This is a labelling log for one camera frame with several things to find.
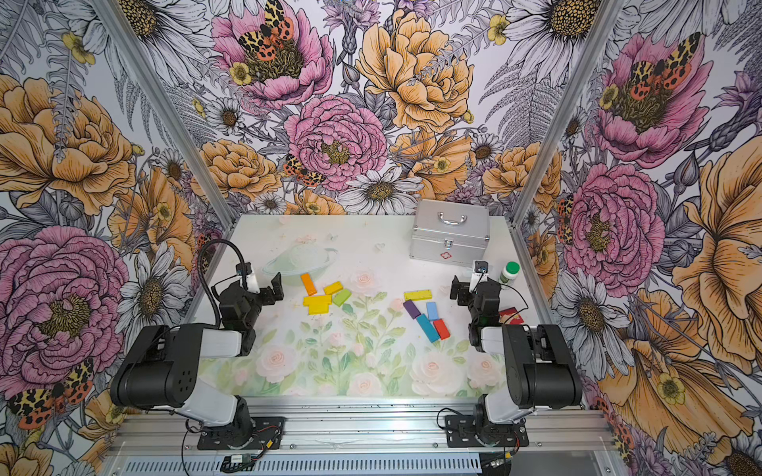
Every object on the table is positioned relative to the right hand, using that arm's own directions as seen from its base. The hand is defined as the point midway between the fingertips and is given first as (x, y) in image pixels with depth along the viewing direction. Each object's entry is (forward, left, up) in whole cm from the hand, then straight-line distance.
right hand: (469, 282), depth 95 cm
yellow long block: (-2, +48, -6) cm, 49 cm away
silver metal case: (+15, +4, +7) cm, 17 cm away
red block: (-12, +9, -7) cm, 17 cm away
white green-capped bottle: (+2, -13, +1) cm, 13 cm away
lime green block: (0, +41, -7) cm, 41 cm away
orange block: (+4, +52, -6) cm, 53 cm away
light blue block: (-5, +12, -7) cm, 15 cm away
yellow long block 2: (-5, +48, -7) cm, 49 cm away
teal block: (-12, +13, -7) cm, 19 cm away
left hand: (+1, +63, +2) cm, 63 cm away
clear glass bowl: (+16, +56, -6) cm, 59 cm away
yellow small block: (+5, +44, -8) cm, 45 cm away
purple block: (-5, +18, -7) cm, 20 cm away
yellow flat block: (0, +15, -6) cm, 16 cm away
